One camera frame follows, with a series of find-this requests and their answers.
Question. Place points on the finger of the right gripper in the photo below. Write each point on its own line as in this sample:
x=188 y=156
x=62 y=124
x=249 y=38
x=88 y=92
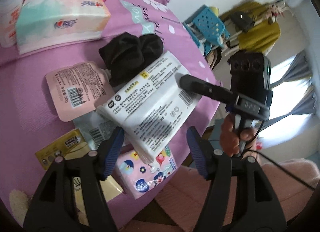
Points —
x=201 y=87

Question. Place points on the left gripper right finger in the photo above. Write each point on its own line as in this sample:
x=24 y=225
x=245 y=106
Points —
x=256 y=207

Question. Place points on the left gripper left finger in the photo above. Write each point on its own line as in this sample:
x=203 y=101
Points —
x=70 y=196

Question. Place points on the white wet wipes pack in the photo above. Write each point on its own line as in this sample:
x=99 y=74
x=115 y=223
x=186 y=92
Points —
x=152 y=107

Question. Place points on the right forearm pink sleeve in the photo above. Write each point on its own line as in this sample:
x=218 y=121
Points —
x=183 y=197

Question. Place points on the right hand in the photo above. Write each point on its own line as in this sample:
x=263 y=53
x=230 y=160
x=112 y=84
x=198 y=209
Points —
x=229 y=140

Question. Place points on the yellow hanging jacket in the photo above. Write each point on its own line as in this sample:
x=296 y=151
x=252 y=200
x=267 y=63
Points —
x=264 y=34

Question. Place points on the beige plush toy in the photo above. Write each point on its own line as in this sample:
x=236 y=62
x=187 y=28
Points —
x=19 y=203

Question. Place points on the black hanging handbag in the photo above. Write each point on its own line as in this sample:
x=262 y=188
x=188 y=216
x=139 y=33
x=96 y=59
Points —
x=242 y=21

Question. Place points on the grey curtain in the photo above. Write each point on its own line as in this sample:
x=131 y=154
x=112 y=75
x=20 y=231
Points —
x=292 y=86

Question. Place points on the blue plastic chair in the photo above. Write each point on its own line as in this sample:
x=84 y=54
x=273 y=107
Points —
x=206 y=30

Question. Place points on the yellow small packet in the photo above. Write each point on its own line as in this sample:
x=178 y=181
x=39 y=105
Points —
x=71 y=145

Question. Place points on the black fabric bundle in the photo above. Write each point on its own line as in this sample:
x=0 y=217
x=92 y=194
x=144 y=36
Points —
x=126 y=55

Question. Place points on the floral pink tissue pack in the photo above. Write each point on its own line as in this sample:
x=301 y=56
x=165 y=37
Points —
x=137 y=178

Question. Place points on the silver barcode packet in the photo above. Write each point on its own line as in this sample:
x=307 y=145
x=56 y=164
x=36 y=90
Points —
x=94 y=128

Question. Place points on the pink spout pouch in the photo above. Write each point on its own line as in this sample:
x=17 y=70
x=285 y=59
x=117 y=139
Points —
x=79 y=89

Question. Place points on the pastel tissue pack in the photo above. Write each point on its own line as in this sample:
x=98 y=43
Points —
x=47 y=23

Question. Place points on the white pump lotion bottle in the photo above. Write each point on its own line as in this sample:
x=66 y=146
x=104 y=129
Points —
x=10 y=11

